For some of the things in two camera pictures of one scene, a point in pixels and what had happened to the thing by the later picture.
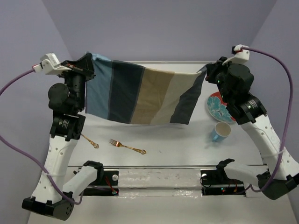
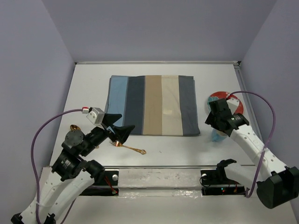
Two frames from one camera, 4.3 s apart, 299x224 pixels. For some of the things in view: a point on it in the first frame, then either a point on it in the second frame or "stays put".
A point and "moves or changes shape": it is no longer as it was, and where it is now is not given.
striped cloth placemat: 119,91 moves or changes shape
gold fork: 118,144 stays put
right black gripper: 216,66 → 210,120
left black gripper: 84,66 → 122,133
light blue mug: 221,130 stays put
